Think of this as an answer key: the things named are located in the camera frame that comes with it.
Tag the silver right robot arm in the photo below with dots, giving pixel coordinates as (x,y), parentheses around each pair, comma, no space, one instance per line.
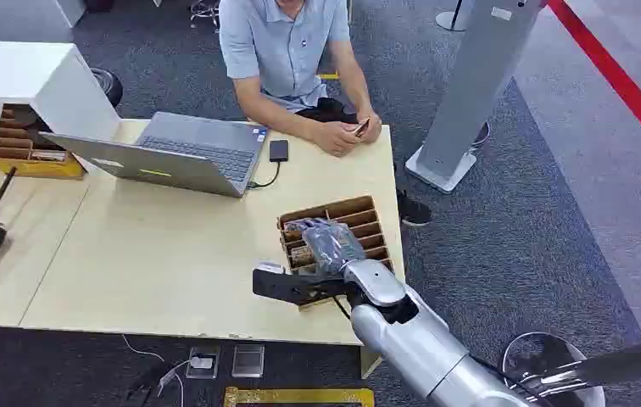
(421,348)

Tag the card in wooden box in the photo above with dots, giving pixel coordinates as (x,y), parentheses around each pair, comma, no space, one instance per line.
(301,256)

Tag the person's right hand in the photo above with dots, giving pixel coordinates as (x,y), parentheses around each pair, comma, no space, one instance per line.
(334,137)

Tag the person's hand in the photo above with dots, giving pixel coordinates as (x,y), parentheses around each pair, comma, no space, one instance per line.
(334,137)
(372,124)

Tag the phone in person's hands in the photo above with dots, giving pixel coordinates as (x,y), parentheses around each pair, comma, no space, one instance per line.
(362,127)

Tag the person's black shoe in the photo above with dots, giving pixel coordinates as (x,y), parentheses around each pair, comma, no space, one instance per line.
(413,212)

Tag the person's left hand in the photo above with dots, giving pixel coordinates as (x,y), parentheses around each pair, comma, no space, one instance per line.
(372,124)

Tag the silver open laptop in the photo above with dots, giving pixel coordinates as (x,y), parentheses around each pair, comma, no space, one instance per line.
(185,154)

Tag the person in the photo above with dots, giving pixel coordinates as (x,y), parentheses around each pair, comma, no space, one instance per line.
(281,50)

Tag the table leg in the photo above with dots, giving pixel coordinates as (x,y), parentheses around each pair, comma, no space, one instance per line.
(370,362)

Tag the floor socket plate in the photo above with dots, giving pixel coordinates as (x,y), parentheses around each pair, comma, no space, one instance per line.
(248,360)

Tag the grey standing pillar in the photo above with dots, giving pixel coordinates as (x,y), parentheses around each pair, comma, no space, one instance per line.
(472,84)

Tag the floor socket with plug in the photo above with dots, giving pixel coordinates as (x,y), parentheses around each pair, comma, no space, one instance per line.
(202,362)

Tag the stanchion base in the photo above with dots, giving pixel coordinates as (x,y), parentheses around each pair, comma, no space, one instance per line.
(448,19)

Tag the chair legs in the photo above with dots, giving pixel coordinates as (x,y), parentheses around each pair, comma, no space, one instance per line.
(203,11)

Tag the black wheel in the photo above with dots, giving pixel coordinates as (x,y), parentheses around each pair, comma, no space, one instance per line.
(108,85)

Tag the chrome stool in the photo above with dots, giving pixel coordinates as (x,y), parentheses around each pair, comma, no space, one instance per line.
(545,365)

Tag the white cabinet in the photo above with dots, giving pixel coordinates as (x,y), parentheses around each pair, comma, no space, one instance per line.
(39,84)

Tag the red barrier belt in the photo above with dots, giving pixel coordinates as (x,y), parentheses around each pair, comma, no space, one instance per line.
(618,78)

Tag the dark grey bar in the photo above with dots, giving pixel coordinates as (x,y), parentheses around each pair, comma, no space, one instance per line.
(629,359)

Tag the yellow frame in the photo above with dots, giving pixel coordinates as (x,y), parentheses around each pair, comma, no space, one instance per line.
(298,396)

